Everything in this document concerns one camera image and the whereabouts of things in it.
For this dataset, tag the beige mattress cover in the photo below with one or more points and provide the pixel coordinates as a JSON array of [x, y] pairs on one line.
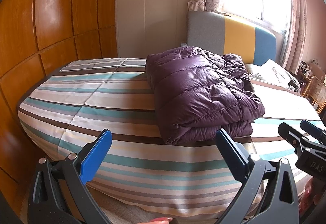
[[119, 212]]

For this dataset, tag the right hand with red nails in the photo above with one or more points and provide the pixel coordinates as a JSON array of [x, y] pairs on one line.
[[313, 192]]

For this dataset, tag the purple quilted puffer jacket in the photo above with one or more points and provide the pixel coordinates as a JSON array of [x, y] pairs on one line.
[[197, 92]]

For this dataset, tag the striped bed sheet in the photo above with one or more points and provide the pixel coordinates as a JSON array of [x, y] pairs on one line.
[[185, 178]]

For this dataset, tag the grey yellow blue sofa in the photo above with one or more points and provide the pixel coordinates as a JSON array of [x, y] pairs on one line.
[[221, 34]]

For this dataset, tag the cluttered wooden side table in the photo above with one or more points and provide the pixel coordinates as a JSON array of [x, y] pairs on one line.
[[312, 68]]

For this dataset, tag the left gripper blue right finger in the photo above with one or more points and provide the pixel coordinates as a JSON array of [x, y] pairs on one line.
[[268, 191]]

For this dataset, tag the pink patterned right curtain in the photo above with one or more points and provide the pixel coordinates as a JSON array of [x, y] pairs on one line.
[[296, 36]]

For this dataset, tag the rattan wooden chair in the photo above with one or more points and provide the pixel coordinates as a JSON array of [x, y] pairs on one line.
[[315, 90]]

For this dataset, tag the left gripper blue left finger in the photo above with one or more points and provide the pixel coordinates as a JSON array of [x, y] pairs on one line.
[[46, 201]]

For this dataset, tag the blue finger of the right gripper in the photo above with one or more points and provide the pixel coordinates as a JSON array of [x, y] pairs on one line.
[[292, 136], [313, 130]]

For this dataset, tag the white printed pillow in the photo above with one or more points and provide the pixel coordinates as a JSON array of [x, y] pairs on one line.
[[271, 72]]

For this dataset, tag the left hand with red nails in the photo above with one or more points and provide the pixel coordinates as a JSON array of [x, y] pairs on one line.
[[161, 220]]

